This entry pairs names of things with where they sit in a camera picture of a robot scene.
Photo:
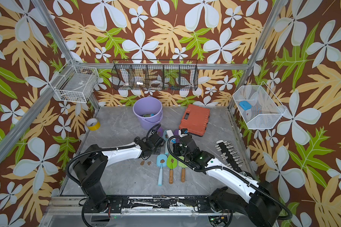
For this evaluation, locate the green pointed trowel wooden handle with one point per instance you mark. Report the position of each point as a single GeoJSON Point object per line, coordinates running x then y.
{"type": "Point", "coordinates": [171, 164]}

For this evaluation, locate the white wire basket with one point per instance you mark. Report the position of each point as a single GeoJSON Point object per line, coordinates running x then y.
{"type": "Point", "coordinates": [266, 109]}
{"type": "Point", "coordinates": [75, 82]}

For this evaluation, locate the black socket bit rack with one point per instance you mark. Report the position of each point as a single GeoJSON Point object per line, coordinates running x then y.
{"type": "Point", "coordinates": [231, 156]}

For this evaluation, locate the white wire basket right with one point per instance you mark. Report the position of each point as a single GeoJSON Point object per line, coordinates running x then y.
{"type": "Point", "coordinates": [266, 109]}

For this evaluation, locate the green square trowel right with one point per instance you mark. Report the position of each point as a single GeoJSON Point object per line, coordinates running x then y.
{"type": "Point", "coordinates": [183, 171]}

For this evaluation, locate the blue object in basket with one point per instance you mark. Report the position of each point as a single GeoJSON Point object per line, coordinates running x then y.
{"type": "Point", "coordinates": [245, 105]}

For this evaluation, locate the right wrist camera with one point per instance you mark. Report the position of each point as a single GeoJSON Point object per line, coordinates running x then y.
{"type": "Point", "coordinates": [183, 132]}

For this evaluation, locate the red plastic tool case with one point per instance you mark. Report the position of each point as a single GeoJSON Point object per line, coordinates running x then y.
{"type": "Point", "coordinates": [195, 120]}

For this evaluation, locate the black wire basket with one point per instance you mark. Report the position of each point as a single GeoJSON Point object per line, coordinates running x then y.
{"type": "Point", "coordinates": [154, 74]}

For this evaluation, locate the white wire basket left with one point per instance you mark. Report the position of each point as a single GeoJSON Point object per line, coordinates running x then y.
{"type": "Point", "coordinates": [75, 82]}

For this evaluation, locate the purple plastic bucket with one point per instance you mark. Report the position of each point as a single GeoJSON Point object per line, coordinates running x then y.
{"type": "Point", "coordinates": [148, 105]}

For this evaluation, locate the yellow tape roll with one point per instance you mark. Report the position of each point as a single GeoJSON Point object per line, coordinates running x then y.
{"type": "Point", "coordinates": [93, 124]}

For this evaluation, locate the purple trowel pink handle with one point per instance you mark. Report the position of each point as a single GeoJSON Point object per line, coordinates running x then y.
{"type": "Point", "coordinates": [160, 131]}
{"type": "Point", "coordinates": [176, 132]}

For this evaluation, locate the light blue round trowel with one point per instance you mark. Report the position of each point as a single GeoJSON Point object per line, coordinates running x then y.
{"type": "Point", "coordinates": [161, 162]}

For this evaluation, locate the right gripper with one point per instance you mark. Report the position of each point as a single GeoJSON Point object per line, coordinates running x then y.
{"type": "Point", "coordinates": [175, 150]}

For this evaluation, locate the purple trowel pink handle right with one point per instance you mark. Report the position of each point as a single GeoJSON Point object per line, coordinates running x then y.
{"type": "Point", "coordinates": [176, 132]}

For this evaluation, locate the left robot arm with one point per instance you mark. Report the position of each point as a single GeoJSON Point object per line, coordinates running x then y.
{"type": "Point", "coordinates": [86, 169]}

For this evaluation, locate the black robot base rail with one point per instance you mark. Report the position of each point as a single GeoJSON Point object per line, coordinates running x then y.
{"type": "Point", "coordinates": [153, 204]}

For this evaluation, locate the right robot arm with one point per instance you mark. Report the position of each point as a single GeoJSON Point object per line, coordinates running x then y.
{"type": "Point", "coordinates": [250, 197]}

